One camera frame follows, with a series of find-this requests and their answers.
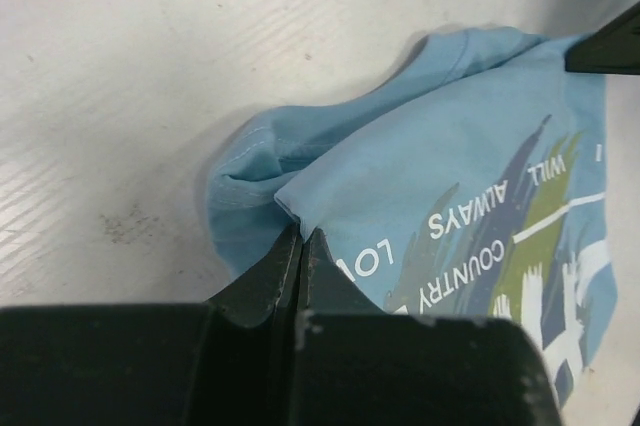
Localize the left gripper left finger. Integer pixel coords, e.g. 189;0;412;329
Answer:
1;226;302;425

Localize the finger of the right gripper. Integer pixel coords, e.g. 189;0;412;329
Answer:
564;3;640;75

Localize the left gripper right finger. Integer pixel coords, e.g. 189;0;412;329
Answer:
294;231;561;425

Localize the light blue printed t-shirt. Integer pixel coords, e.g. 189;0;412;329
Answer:
206;27;617;402

